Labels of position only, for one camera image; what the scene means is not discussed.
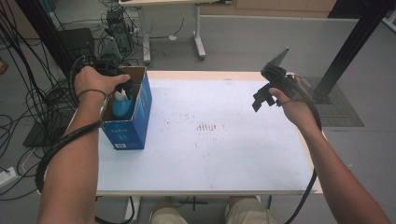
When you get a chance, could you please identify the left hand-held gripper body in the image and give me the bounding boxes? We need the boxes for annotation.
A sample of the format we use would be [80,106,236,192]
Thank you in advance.
[81,36,124,77]

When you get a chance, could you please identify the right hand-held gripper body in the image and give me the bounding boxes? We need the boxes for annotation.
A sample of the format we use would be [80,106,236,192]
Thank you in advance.
[261,47,300,101]

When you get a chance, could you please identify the blue bottle with white cap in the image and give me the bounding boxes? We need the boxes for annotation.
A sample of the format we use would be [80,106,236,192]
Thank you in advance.
[111,88,134,119]

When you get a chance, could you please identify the blue cardboard box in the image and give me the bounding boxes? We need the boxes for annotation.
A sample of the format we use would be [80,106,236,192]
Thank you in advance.
[100,65,153,151]

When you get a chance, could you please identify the person's left hand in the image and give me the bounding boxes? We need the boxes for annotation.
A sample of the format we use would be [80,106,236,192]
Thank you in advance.
[74,65,131,102]

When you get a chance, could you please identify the person's right hand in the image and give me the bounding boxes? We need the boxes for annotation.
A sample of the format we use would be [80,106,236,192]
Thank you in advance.
[268,76,320,129]

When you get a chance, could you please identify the black wrist band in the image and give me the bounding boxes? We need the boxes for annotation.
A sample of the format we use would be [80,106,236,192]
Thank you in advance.
[76,89,108,102]

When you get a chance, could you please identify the black box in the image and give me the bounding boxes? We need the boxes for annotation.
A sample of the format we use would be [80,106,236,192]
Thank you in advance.
[57,27,96,63]

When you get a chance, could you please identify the computer tower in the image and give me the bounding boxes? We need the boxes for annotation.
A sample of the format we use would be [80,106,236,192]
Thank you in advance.
[106,8,134,54]

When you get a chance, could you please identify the light wooden table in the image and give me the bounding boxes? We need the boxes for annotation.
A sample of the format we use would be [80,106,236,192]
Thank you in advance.
[66,69,325,197]

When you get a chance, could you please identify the white table mat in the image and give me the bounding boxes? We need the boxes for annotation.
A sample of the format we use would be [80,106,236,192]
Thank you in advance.
[96,78,315,192]

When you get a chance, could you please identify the wooden cabinet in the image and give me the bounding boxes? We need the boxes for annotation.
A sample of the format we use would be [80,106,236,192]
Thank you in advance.
[200,0,339,18]

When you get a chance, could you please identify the white desk with legs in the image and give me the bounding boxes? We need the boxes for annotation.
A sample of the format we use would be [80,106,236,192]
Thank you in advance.
[118,0,233,66]

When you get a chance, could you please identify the person's right leg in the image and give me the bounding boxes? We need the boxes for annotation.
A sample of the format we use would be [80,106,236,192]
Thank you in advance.
[228,195,258,206]

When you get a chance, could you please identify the person's leg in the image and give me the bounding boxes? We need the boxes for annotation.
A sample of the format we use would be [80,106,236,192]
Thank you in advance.
[228,195,258,206]
[151,201,176,214]

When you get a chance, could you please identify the beige shorts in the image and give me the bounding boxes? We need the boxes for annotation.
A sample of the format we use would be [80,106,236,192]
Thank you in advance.
[150,199,278,224]

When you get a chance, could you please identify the person's left leg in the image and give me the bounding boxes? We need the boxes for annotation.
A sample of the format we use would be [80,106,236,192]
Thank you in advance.
[151,201,176,214]

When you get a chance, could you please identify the white power strip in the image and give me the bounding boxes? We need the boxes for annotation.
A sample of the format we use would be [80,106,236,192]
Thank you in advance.
[0,166,18,189]

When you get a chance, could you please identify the black metal post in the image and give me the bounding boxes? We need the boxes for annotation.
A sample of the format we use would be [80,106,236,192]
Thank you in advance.
[13,0,88,94]
[311,0,396,104]

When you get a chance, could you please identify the tangle of black cables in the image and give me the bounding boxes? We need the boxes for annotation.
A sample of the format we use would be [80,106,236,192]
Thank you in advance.
[0,0,83,202]

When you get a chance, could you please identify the black spiral-wrapped cable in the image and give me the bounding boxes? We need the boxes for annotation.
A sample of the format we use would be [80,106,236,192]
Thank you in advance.
[35,55,104,194]

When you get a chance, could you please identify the smooth black cable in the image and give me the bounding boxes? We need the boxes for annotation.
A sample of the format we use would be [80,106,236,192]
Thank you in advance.
[284,92,323,224]

